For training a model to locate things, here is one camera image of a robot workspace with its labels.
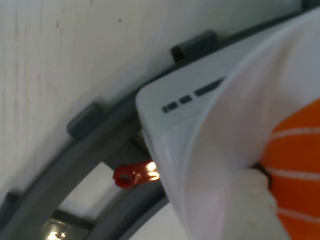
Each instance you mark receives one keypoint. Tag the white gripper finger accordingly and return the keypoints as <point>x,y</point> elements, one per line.
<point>250,212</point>

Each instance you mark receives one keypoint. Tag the orange salmon sushi toy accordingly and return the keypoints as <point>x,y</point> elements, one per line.
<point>300,150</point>

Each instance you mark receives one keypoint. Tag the white round plate under salmon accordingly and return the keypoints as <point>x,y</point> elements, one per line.
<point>225,137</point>

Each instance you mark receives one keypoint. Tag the white train car with dark windows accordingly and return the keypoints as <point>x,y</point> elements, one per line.
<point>175,117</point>

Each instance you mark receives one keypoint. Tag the red train coupler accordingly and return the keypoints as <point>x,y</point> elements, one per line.
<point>130,173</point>

